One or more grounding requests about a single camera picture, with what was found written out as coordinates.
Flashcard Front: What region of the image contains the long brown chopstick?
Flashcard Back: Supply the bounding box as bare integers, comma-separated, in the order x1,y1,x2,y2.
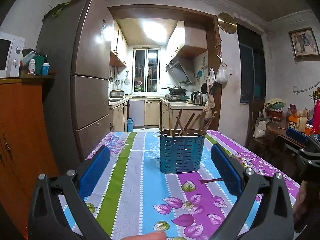
189,114,201,130

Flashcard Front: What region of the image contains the wooden chopstick pair piece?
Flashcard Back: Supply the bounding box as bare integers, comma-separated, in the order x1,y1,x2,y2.
176,121,183,136

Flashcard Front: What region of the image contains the reddish wooden chopstick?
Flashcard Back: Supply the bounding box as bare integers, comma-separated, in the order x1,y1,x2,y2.
179,113,195,136

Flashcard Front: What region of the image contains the long bamboo chopstick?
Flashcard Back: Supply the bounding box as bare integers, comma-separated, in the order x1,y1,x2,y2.
201,111,217,135

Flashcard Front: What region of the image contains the kitchen window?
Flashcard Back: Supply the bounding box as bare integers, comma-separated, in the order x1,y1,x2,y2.
132,48,161,93

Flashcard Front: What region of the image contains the person's right hand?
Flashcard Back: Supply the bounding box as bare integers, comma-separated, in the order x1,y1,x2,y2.
292,181,319,233

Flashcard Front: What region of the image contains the person's left hand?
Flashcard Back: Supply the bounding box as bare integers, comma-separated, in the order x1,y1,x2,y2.
122,231,167,240

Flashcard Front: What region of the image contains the wooden side table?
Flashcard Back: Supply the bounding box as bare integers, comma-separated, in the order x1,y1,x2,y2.
266,122,319,173

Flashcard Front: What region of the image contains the red thermos bottle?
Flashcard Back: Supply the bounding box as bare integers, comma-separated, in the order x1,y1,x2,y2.
312,99,320,132

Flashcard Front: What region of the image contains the potted plant on table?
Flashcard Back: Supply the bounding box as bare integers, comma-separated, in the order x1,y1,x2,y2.
264,98,286,122

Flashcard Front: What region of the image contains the wooden chair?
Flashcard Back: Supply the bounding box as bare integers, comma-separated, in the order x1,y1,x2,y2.
245,100,271,157

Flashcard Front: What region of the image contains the floral striped tablecloth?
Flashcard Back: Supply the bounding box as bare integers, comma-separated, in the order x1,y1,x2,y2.
58,129,301,240

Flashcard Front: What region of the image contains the blue perforated utensil holder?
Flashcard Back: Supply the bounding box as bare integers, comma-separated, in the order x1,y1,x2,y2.
159,129,205,174

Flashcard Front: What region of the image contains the orange wooden cabinet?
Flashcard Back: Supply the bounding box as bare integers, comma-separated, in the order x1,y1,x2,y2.
1,77,59,235

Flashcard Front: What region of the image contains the steel electric kettle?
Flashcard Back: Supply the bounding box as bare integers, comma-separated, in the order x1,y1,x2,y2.
190,91,203,106

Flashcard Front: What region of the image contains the framed elephant picture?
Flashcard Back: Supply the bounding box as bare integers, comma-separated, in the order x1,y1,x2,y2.
289,27,319,61

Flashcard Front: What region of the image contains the white hanging plastic bag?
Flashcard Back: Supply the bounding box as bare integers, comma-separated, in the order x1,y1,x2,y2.
215,61,228,85

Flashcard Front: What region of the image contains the black wok on stove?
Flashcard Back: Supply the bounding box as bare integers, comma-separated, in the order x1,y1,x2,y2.
161,86,187,95

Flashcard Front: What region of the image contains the steel range hood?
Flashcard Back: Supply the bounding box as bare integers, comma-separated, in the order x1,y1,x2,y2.
166,56,195,85

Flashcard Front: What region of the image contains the blue lidded jar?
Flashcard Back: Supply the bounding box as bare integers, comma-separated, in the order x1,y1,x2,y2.
41,63,50,75

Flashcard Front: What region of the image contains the white medicine bottle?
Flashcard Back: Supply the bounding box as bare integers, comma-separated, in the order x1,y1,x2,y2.
28,59,35,74

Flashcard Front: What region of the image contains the green container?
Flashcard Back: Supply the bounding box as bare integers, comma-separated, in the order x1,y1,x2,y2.
34,55,46,75

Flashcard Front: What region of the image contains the grey refrigerator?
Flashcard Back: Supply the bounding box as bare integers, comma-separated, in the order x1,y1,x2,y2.
36,0,113,173

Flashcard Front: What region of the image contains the white microwave oven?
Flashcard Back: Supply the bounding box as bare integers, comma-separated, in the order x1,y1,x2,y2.
0,31,25,78

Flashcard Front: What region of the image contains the gold round wall clock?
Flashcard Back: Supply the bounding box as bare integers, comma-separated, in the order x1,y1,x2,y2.
217,12,237,34

